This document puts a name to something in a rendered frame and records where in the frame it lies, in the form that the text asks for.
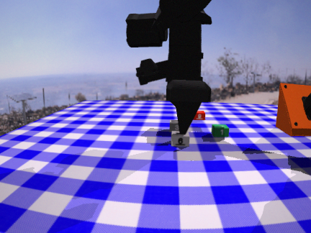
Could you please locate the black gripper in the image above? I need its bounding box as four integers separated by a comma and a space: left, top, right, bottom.
166, 45, 211, 134

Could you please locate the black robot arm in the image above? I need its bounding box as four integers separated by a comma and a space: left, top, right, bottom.
125, 0, 212, 86

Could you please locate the green block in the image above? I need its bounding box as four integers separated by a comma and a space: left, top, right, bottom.
211, 124, 229, 137

